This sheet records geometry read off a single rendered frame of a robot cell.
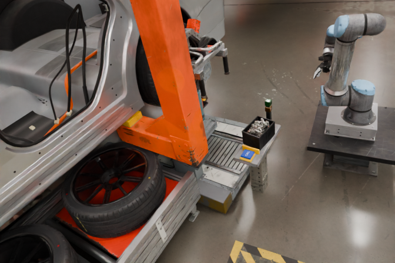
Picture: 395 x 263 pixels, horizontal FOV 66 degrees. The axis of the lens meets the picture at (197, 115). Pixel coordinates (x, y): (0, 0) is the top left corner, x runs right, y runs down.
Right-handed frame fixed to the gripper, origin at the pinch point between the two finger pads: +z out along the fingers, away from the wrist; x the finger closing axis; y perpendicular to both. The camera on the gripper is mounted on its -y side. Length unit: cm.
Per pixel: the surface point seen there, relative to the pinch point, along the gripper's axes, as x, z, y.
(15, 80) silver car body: 198, 56, -130
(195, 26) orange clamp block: 69, -8, -73
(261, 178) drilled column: 33, 79, 2
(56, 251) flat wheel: 83, 155, -101
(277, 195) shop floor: 28, 86, 20
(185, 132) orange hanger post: 42, 76, -75
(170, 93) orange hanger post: 39, 62, -98
